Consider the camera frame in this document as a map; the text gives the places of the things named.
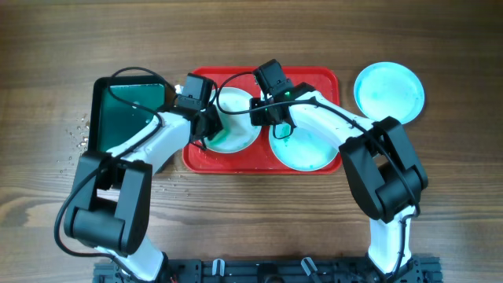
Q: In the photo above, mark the black tray with green water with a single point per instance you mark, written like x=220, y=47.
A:
x=113, y=122

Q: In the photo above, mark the light blue plate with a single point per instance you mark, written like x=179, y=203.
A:
x=389, y=89
x=300, y=149

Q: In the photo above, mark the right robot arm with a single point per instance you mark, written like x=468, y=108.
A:
x=383, y=170

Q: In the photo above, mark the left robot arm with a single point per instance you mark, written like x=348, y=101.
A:
x=108, y=208

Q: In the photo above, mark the red plastic tray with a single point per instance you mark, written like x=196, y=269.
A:
x=258, y=158

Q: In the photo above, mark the white plate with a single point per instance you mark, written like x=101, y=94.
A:
x=238, y=132

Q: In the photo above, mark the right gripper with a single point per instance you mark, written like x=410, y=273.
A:
x=257, y=120

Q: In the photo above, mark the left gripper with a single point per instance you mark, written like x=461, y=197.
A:
x=214, y=123

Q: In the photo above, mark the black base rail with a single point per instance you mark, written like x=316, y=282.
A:
x=346, y=269

